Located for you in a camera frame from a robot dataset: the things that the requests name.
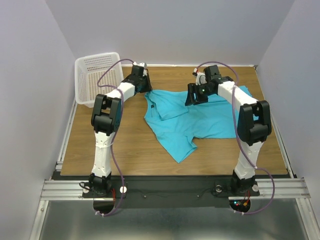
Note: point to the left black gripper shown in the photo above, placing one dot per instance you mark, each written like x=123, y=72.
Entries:
x=148, y=87

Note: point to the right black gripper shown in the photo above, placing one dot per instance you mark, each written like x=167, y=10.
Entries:
x=193, y=88

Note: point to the turquoise t-shirt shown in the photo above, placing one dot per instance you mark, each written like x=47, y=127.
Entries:
x=175, y=125

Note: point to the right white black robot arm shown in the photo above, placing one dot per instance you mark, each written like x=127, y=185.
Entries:
x=251, y=119

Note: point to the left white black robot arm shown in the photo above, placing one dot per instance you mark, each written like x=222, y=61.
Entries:
x=106, y=118

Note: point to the white perforated plastic basket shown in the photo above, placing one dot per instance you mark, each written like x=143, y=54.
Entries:
x=90, y=73

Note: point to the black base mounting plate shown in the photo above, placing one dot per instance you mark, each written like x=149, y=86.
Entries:
x=139, y=192

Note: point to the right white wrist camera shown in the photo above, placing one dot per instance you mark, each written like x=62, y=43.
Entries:
x=200, y=77

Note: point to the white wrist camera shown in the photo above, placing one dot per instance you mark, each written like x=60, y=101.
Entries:
x=142, y=64
x=200, y=77

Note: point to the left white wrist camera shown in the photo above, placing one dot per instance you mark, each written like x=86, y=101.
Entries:
x=142, y=64

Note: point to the aluminium extrusion frame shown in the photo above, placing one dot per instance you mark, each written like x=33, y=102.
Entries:
x=282, y=211

